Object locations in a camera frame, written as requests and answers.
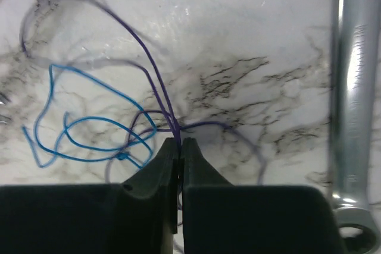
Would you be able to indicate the silver ratchet wrench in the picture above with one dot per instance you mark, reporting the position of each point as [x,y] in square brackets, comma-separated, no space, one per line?
[354,60]

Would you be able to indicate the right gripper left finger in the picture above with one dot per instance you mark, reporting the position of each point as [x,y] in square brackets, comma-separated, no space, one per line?
[138,215]

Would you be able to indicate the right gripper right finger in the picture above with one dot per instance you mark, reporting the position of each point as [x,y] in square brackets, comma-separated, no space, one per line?
[219,217]

